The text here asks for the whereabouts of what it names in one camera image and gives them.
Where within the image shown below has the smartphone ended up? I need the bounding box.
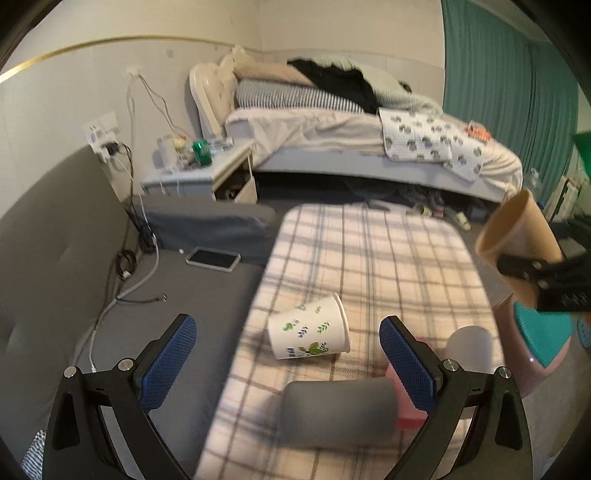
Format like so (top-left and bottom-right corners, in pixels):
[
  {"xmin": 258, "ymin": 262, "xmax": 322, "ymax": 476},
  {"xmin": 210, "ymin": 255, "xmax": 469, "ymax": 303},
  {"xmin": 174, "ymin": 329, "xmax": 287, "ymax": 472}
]
[{"xmin": 185, "ymin": 247, "xmax": 242, "ymax": 273}]

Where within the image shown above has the pink faceted cup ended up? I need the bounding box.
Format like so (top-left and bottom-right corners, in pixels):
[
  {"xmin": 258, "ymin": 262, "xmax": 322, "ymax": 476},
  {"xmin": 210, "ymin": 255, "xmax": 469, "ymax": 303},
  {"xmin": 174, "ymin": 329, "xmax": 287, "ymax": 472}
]
[{"xmin": 386, "ymin": 364, "xmax": 427, "ymax": 431}]

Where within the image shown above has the green slipper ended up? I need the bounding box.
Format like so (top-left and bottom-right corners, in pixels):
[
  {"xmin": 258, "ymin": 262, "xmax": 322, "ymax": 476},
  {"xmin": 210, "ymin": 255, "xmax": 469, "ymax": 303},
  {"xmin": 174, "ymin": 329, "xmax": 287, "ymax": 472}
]
[{"xmin": 445, "ymin": 208, "xmax": 472, "ymax": 232}]

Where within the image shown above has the striped pillow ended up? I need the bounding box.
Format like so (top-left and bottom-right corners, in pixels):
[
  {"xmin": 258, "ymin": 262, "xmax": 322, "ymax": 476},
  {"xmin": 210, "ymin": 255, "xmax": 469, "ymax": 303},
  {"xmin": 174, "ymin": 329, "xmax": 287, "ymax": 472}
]
[{"xmin": 235, "ymin": 79, "xmax": 363, "ymax": 114}]

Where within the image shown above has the white tufted headboard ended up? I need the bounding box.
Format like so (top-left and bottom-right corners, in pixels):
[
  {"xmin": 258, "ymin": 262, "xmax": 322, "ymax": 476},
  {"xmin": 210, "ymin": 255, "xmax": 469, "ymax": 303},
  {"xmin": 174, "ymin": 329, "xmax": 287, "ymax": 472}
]
[{"xmin": 188, "ymin": 63, "xmax": 238, "ymax": 139}]

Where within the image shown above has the white floral paper cup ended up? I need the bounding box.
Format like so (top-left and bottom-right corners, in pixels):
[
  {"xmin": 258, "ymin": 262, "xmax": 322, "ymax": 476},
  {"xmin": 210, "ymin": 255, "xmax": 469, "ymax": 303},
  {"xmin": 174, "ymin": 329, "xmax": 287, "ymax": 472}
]
[{"xmin": 266, "ymin": 293, "xmax": 351, "ymax": 360}]

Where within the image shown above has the grey sofa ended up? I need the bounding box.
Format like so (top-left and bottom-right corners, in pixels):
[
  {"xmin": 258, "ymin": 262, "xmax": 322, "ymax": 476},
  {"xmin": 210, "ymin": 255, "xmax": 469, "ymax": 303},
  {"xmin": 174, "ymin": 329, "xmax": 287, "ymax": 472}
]
[{"xmin": 1, "ymin": 149, "xmax": 277, "ymax": 472}]

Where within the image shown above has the black cable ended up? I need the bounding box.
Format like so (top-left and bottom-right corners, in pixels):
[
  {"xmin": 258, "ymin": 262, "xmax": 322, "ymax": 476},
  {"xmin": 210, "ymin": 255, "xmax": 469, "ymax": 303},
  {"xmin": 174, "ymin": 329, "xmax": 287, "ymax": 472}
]
[{"xmin": 108, "ymin": 142, "xmax": 168, "ymax": 305}]

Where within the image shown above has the purple plastic stool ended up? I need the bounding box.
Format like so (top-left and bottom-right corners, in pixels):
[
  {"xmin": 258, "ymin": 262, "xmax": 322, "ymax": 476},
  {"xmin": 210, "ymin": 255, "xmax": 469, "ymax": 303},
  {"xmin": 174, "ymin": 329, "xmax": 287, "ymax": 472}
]
[{"xmin": 493, "ymin": 295, "xmax": 571, "ymax": 397}]

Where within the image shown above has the teal curtain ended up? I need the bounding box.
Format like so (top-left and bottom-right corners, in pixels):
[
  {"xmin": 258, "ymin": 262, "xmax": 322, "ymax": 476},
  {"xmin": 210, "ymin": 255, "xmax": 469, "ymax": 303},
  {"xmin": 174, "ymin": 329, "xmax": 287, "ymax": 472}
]
[{"xmin": 442, "ymin": 1, "xmax": 578, "ymax": 202}]

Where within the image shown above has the green can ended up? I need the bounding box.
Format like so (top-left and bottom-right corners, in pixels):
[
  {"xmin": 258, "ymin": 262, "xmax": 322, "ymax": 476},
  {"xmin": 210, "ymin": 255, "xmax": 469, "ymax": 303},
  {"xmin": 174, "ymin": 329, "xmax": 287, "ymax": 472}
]
[{"xmin": 192, "ymin": 140, "xmax": 212, "ymax": 168}]

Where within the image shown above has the white cylindrical cup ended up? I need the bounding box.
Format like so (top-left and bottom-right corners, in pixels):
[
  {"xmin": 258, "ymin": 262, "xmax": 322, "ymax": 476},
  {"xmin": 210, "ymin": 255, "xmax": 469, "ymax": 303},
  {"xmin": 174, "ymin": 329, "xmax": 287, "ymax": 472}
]
[{"xmin": 446, "ymin": 325, "xmax": 493, "ymax": 373}]

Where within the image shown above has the wall power outlet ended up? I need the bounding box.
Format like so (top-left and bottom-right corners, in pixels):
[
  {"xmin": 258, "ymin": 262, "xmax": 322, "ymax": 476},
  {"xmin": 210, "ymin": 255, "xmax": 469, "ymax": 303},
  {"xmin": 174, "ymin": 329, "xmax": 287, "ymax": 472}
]
[{"xmin": 82, "ymin": 112, "xmax": 120, "ymax": 164}]

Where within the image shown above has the grey cylindrical cup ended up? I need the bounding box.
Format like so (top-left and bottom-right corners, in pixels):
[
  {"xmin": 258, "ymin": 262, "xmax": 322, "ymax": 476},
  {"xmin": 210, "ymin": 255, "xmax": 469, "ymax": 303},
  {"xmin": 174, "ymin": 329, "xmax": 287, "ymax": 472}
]
[{"xmin": 277, "ymin": 377, "xmax": 398, "ymax": 449}]

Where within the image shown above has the plaid blanket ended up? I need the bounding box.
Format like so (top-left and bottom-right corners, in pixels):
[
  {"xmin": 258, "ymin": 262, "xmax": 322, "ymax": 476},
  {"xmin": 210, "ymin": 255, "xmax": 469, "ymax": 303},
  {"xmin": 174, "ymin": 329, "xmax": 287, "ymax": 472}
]
[{"xmin": 195, "ymin": 204, "xmax": 496, "ymax": 479}]

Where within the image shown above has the teal stool cushion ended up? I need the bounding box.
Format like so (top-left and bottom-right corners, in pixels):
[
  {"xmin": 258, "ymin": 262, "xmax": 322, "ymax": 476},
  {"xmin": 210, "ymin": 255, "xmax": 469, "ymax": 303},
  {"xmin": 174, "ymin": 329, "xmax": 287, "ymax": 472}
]
[{"xmin": 513, "ymin": 301, "xmax": 572, "ymax": 368}]

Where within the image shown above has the bed with beige sheets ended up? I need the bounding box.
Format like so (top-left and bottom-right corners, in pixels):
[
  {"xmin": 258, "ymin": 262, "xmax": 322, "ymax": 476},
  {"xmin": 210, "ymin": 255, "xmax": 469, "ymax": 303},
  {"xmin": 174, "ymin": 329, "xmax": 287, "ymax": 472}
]
[{"xmin": 216, "ymin": 49, "xmax": 523, "ymax": 202}]

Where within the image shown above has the brown paper cup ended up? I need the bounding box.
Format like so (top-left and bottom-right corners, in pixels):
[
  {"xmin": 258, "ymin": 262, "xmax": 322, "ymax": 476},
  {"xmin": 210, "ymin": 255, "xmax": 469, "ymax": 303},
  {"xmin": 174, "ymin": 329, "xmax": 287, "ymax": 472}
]
[{"xmin": 475, "ymin": 188, "xmax": 565, "ymax": 311}]

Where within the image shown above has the floral patterned mat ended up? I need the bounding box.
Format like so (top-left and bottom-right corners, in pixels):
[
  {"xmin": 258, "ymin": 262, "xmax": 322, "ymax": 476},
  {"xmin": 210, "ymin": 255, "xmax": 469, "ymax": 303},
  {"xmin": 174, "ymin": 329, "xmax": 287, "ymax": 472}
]
[{"xmin": 379, "ymin": 108, "xmax": 485, "ymax": 183}]

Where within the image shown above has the black clothing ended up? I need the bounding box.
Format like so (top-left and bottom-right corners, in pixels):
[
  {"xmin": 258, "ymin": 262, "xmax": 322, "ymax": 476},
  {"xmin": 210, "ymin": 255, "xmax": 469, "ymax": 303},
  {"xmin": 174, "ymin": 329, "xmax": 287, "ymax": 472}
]
[{"xmin": 287, "ymin": 58, "xmax": 380, "ymax": 114}]

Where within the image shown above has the white nightstand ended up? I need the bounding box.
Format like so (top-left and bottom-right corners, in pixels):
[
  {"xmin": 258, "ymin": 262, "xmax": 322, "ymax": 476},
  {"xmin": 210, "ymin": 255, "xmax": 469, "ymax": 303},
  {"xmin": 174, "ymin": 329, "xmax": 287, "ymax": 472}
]
[{"xmin": 141, "ymin": 140, "xmax": 257, "ymax": 204}]

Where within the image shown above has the white charging cable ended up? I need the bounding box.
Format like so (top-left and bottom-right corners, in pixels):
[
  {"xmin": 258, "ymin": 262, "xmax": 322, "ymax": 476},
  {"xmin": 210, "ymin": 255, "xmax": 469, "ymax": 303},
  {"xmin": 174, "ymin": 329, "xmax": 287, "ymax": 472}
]
[{"xmin": 87, "ymin": 156, "xmax": 160, "ymax": 374}]

